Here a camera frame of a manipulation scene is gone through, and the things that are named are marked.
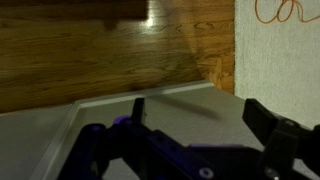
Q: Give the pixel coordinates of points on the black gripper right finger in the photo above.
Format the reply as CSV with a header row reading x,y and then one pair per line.
x,y
284,140

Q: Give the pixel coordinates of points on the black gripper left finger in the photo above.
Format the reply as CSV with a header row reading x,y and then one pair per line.
x,y
152,155

